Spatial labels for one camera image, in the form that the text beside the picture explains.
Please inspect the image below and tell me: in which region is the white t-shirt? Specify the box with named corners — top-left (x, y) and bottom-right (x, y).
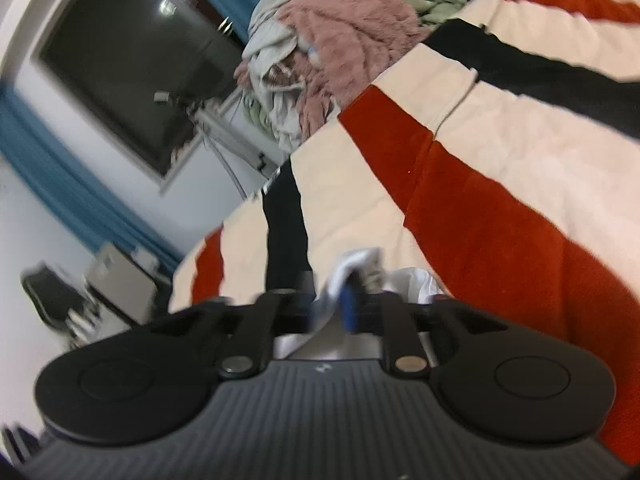
top-left (272, 247), bottom-right (451, 361)

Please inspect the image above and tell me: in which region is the green patterned blanket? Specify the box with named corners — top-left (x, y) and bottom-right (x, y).
top-left (240, 94), bottom-right (281, 132)

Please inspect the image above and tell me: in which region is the black and white chair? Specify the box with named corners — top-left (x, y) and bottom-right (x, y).
top-left (82, 242), bottom-right (173, 326)

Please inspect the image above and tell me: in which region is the red black cream striped blanket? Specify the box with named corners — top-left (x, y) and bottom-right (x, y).
top-left (167, 0), bottom-right (640, 466)

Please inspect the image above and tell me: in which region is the pink fluffy blanket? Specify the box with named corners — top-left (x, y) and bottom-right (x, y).
top-left (235, 0), bottom-right (431, 141)

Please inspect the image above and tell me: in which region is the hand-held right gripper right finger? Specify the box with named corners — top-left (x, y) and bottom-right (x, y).
top-left (339, 267), bottom-right (511, 378)

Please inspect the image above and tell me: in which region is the blue curtain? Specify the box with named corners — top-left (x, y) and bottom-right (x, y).
top-left (0, 82), bottom-right (183, 266)

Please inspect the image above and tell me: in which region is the wavy framed mirror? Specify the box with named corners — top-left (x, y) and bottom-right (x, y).
top-left (20, 262), bottom-right (91, 333)

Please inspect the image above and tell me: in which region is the grey white garment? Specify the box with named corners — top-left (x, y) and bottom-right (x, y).
top-left (242, 0), bottom-right (331, 153)

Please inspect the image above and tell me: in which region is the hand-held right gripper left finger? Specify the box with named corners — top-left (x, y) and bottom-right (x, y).
top-left (165, 270), bottom-right (317, 380)

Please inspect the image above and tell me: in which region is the dark framed window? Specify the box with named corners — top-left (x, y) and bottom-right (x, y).
top-left (30, 0), bottom-right (261, 181)

